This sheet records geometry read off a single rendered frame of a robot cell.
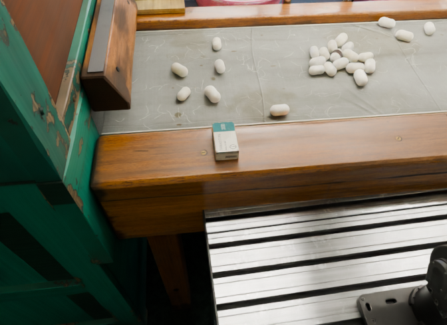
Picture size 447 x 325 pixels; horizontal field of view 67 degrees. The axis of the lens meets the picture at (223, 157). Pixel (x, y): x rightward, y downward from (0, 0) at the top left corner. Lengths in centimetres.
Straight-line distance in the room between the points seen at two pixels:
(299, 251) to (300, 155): 15
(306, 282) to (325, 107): 31
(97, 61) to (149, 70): 19
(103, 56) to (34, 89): 18
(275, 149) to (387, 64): 37
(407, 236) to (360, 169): 14
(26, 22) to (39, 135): 12
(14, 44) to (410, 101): 63
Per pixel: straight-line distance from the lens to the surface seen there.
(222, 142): 50
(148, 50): 76
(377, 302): 56
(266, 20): 83
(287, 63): 73
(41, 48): 46
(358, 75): 72
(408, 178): 64
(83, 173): 51
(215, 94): 61
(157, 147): 53
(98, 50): 56
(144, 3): 84
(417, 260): 62
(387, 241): 61
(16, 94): 35
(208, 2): 90
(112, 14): 65
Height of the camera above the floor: 117
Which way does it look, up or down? 53 degrees down
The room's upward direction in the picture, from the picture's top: 3 degrees clockwise
